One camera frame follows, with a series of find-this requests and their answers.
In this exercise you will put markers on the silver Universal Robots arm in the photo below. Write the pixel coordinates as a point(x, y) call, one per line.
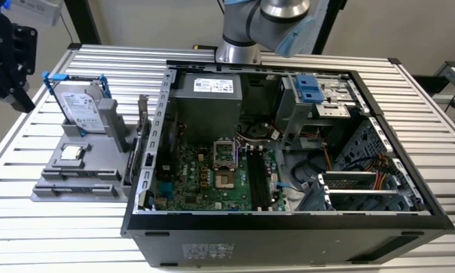
point(238, 25)

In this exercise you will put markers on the black RAM slot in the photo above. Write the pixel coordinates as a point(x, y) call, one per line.
point(256, 182)
point(261, 182)
point(265, 182)
point(250, 182)

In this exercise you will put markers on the hard disk in blue carrier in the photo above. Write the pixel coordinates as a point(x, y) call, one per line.
point(78, 108)

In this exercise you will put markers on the silver CPU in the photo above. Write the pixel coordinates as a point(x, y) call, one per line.
point(71, 153)

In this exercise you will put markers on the grey parts rack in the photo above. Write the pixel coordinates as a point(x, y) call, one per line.
point(98, 159)

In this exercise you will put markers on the small yellow black block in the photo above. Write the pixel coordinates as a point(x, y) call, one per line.
point(196, 46)

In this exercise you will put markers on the grey power supply unit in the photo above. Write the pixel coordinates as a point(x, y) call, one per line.
point(204, 113)

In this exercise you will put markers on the green motherboard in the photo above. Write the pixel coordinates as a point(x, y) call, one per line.
point(189, 182)

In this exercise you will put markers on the CPU socket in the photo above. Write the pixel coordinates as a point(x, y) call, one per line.
point(224, 179)

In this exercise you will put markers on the blue plastic drive latch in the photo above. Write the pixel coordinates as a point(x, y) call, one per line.
point(306, 85)

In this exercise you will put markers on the grey metal drive cage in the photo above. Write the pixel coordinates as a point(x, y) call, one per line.
point(333, 111)

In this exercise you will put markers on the black PC case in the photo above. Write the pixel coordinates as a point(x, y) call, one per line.
point(249, 241)

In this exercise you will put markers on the metal disk bay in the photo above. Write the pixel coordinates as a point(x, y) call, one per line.
point(363, 192)

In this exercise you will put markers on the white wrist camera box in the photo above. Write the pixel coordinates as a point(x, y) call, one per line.
point(37, 10)

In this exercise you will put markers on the black upright post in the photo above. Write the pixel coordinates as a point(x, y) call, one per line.
point(85, 22)
point(331, 28)

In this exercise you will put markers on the graphics card with metal bracket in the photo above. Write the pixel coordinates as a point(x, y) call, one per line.
point(141, 125)

